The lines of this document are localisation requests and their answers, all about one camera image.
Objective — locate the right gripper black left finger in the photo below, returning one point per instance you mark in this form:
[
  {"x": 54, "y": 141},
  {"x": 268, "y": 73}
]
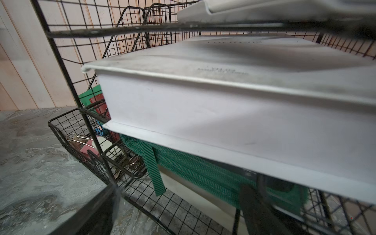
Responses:
[{"x": 97, "y": 217}]

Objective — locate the binder clips in basket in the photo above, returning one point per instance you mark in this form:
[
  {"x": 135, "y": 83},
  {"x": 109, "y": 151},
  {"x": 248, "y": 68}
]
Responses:
[{"x": 121, "y": 160}]

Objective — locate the black wire desk organizer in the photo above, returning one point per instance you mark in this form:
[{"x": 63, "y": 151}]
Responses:
[{"x": 320, "y": 213}]

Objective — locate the green mesh pouch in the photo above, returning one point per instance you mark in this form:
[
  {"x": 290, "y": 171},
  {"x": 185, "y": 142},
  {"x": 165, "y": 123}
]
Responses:
[{"x": 218, "y": 181}]

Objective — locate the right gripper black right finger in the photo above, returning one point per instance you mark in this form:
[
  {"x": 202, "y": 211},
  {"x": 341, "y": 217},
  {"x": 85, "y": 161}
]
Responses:
[{"x": 258, "y": 215}]

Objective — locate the white pencil case box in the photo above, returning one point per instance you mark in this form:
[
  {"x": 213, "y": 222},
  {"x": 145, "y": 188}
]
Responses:
[{"x": 244, "y": 11}]

